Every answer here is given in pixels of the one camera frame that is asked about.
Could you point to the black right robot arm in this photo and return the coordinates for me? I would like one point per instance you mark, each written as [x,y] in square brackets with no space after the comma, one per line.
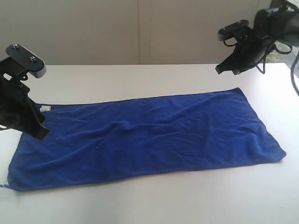
[280,23]

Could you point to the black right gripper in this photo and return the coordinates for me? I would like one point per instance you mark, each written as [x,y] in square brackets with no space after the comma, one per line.
[251,48]

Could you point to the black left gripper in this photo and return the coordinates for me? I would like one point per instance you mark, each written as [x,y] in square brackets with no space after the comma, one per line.
[17,110]

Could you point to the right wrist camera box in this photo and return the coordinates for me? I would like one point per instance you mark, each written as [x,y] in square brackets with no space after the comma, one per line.
[229,31]

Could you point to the blue microfiber towel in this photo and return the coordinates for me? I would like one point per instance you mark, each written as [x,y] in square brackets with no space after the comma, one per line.
[112,141]

